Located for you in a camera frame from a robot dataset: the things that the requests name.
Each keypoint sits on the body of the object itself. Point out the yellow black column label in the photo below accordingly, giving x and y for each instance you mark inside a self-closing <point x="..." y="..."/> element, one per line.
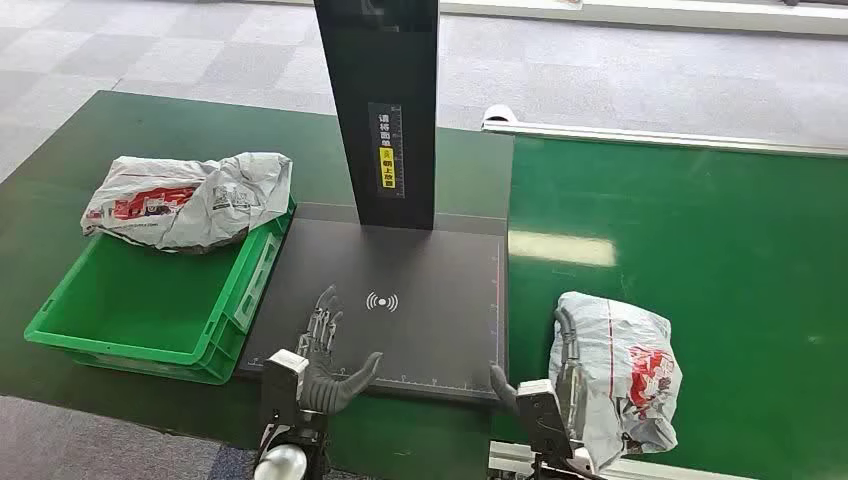
<point x="387" y="159"/>

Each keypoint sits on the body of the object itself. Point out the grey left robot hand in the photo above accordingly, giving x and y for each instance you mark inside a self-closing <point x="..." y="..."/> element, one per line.
<point x="328" y="391"/>

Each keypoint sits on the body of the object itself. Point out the green plastic crate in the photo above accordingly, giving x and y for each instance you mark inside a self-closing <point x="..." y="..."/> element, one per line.
<point x="146" y="298"/>

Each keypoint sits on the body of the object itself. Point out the silver conveyor side rail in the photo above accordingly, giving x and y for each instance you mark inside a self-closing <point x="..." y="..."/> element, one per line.
<point x="662" y="138"/>

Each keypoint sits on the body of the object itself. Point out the silver conveyor frame profile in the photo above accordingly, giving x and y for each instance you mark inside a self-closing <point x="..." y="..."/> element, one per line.
<point x="510" y="460"/>

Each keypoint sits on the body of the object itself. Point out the white low ledge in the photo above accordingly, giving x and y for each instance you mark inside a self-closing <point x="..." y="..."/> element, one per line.
<point x="662" y="13"/>

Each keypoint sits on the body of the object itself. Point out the grey parcel bag, crumpled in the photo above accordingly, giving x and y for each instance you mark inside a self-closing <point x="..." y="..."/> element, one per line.
<point x="199" y="192"/>

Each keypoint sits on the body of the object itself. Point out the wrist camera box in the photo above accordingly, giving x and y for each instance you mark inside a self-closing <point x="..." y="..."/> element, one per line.
<point x="540" y="417"/>
<point x="283" y="384"/>

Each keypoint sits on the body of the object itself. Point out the grey parcel bag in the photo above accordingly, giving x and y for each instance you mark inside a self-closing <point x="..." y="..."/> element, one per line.
<point x="199" y="192"/>
<point x="629" y="358"/>

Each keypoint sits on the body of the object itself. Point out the black scanner column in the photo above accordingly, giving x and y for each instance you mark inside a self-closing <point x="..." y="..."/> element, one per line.
<point x="384" y="66"/>

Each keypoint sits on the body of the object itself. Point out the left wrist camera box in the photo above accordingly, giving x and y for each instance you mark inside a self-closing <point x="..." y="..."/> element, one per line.
<point x="283" y="384"/>

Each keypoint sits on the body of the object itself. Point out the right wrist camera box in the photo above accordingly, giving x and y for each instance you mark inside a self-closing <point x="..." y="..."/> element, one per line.
<point x="540" y="417"/>

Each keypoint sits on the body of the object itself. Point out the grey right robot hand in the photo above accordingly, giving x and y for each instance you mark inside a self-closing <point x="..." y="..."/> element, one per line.
<point x="568" y="344"/>

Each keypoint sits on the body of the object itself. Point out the green conveyor belt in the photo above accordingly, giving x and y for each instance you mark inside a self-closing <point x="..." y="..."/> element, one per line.
<point x="696" y="212"/>

